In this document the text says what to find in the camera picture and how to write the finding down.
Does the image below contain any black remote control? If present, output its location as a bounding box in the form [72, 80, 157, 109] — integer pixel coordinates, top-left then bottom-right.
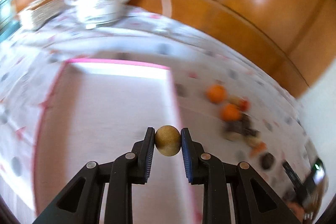
[282, 160, 303, 189]

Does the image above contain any pink-edged white tray box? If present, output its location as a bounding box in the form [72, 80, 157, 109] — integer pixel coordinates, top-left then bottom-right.
[33, 59, 202, 223]

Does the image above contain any orange with stem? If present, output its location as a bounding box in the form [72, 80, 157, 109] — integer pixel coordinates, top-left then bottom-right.
[206, 84, 227, 104]

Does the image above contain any red tomato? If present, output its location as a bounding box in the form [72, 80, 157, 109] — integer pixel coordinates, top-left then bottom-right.
[238, 98, 250, 112]

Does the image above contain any dark wrinkled round fruit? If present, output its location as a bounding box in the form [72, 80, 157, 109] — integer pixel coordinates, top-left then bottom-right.
[260, 152, 275, 170]

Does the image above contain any round yellow-brown fruit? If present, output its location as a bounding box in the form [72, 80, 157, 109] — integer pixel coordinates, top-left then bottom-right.
[154, 125, 182, 156]

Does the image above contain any orange carrot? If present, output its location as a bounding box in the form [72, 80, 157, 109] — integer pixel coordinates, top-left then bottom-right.
[249, 141, 267, 158]

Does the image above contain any white-cut dark eggplant piece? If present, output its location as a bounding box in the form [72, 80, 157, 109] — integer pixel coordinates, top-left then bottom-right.
[245, 128, 261, 147]

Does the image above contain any white woven tissue box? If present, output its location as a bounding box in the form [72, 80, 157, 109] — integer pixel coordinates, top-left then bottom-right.
[18, 0, 65, 31]

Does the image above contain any plain orange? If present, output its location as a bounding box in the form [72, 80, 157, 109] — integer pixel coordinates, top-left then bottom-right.
[220, 103, 242, 122]

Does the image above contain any smartphone with lit screen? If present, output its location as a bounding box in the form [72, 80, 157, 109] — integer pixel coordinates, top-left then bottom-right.
[301, 157, 327, 208]

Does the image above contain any white patterned tablecloth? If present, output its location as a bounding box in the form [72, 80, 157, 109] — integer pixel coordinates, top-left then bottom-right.
[1, 9, 313, 223]

